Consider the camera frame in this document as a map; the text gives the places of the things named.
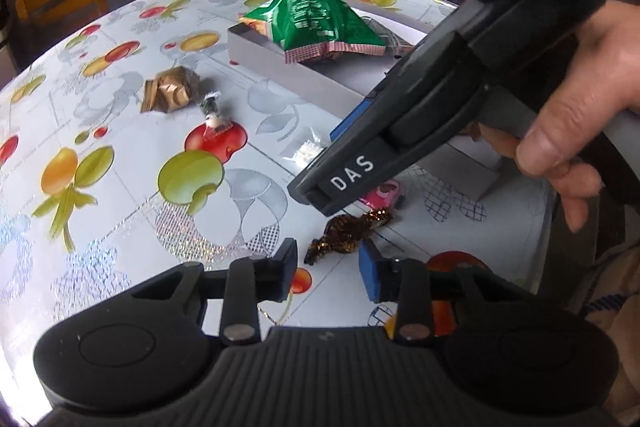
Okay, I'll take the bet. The small white candy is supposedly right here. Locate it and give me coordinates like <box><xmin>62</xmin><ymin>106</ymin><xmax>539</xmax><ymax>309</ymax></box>
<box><xmin>282</xmin><ymin>134</ymin><xmax>326</xmax><ymax>165</ymax></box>

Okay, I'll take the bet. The pink candy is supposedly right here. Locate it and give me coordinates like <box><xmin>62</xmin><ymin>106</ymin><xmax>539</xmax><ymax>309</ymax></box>
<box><xmin>367</xmin><ymin>181</ymin><xmax>406</xmax><ymax>210</ymax></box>

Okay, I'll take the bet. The fruit print tablecloth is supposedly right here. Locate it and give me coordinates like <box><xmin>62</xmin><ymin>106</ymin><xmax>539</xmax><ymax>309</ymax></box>
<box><xmin>0</xmin><ymin>0</ymin><xmax>561</xmax><ymax>408</ymax></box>

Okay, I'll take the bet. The gold foil candy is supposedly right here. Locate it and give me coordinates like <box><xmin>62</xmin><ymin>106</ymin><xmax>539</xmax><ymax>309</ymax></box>
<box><xmin>305</xmin><ymin>209</ymin><xmax>396</xmax><ymax>265</ymax></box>

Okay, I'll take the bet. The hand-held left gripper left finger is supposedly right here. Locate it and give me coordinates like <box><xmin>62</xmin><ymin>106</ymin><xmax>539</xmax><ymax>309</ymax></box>
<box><xmin>120</xmin><ymin>237</ymin><xmax>300</xmax><ymax>348</ymax></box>

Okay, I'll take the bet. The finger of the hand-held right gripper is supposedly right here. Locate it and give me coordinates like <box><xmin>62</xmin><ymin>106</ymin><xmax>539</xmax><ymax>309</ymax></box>
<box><xmin>330</xmin><ymin>99</ymin><xmax>372</xmax><ymax>144</ymax></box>

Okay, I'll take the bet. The brown snack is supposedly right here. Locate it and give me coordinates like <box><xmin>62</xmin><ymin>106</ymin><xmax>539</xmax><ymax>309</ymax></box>
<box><xmin>140</xmin><ymin>66</ymin><xmax>201</xmax><ymax>114</ymax></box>

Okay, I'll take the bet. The person's right hand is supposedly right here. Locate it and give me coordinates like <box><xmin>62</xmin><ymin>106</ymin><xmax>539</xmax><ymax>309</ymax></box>
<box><xmin>472</xmin><ymin>0</ymin><xmax>640</xmax><ymax>233</ymax></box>

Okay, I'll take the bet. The person's clothing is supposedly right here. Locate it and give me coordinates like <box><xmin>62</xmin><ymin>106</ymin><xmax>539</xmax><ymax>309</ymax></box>
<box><xmin>565</xmin><ymin>227</ymin><xmax>640</xmax><ymax>427</ymax></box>

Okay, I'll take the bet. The clear wrapped candy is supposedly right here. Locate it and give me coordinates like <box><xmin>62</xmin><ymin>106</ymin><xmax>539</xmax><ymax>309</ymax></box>
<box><xmin>199</xmin><ymin>91</ymin><xmax>233</xmax><ymax>138</ymax></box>

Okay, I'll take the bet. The green snack bag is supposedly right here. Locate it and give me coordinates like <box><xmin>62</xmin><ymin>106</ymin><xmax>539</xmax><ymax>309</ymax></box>
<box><xmin>237</xmin><ymin>0</ymin><xmax>388</xmax><ymax>65</ymax></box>

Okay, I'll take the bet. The white cardboard box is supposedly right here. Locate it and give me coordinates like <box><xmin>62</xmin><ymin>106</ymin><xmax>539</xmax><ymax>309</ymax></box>
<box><xmin>227</xmin><ymin>4</ymin><xmax>503</xmax><ymax>202</ymax></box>

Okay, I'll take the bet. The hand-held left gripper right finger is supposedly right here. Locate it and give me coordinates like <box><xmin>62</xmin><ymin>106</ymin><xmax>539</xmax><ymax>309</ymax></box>
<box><xmin>357</xmin><ymin>239</ymin><xmax>521</xmax><ymax>348</ymax></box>

